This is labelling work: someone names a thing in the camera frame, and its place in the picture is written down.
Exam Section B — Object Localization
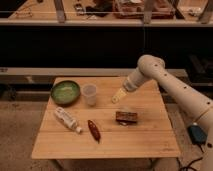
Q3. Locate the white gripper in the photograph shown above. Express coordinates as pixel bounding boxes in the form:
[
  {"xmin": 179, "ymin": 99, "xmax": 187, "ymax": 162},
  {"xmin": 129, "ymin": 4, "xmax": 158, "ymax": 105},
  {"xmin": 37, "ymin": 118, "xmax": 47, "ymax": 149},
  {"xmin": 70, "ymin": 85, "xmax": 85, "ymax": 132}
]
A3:
[{"xmin": 111, "ymin": 68, "xmax": 149, "ymax": 103}]

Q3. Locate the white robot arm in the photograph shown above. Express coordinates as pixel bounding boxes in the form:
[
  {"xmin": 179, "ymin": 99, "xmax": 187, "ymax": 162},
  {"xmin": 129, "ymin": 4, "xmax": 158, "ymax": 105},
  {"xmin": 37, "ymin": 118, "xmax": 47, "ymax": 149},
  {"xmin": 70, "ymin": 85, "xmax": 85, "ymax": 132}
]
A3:
[{"xmin": 112, "ymin": 55, "xmax": 213, "ymax": 171}]

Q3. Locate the translucent plastic cup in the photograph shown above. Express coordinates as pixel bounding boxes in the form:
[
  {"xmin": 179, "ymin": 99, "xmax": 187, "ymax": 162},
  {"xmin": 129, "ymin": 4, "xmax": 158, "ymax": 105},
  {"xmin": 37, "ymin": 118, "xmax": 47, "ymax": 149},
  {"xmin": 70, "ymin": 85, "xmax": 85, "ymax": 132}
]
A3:
[{"xmin": 81, "ymin": 84, "xmax": 97, "ymax": 106}]

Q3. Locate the green ceramic bowl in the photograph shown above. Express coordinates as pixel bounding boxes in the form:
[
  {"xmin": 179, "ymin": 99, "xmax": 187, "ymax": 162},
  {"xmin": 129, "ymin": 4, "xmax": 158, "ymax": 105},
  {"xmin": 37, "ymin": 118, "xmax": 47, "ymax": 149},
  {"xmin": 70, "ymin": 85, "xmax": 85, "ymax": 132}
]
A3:
[{"xmin": 50, "ymin": 80, "xmax": 80, "ymax": 105}]

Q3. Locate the brown chocolate sandwich block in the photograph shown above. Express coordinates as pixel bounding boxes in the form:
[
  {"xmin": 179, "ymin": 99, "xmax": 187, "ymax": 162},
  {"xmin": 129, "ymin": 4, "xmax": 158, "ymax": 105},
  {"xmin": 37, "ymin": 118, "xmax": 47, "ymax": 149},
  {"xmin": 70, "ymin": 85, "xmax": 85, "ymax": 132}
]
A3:
[{"xmin": 115, "ymin": 110, "xmax": 138, "ymax": 125}]

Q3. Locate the wooden table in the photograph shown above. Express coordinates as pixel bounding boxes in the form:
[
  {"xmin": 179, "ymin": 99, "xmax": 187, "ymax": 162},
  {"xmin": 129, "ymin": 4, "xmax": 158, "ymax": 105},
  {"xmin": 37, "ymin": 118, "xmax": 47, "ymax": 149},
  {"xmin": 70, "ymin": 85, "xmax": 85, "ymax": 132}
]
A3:
[{"xmin": 32, "ymin": 77, "xmax": 180, "ymax": 159}]

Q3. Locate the white plastic bottle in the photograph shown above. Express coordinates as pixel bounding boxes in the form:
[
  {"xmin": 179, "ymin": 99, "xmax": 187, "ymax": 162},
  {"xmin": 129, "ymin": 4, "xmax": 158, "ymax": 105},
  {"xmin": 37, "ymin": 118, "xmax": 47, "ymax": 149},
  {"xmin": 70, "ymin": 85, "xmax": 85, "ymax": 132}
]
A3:
[{"xmin": 54, "ymin": 107, "xmax": 82, "ymax": 134}]

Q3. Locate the black power adapter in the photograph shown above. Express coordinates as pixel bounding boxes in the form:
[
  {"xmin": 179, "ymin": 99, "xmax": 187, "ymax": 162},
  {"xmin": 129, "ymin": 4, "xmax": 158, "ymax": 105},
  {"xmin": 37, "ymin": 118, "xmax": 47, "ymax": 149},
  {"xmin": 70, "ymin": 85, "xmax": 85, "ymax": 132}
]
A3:
[{"xmin": 187, "ymin": 124, "xmax": 207, "ymax": 145}]

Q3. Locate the red tray on shelf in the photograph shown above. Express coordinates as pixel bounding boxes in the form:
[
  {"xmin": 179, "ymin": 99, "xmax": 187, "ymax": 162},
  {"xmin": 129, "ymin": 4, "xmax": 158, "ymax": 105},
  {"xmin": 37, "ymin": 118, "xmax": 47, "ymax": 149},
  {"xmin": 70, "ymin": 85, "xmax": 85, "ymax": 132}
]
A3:
[{"xmin": 112, "ymin": 0, "xmax": 175, "ymax": 19}]

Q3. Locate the black remote on shelf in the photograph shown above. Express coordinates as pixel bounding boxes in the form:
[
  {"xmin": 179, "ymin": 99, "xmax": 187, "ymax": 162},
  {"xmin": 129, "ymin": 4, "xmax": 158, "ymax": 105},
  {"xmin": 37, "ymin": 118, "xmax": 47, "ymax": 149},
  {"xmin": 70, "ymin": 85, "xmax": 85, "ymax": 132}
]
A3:
[{"xmin": 73, "ymin": 3, "xmax": 85, "ymax": 16}]

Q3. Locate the black cable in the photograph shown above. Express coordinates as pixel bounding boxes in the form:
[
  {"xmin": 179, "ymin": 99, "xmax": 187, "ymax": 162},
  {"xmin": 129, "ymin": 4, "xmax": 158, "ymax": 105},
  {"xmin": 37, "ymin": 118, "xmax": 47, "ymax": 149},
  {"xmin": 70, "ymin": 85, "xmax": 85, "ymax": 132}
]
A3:
[{"xmin": 176, "ymin": 142, "xmax": 208, "ymax": 171}]

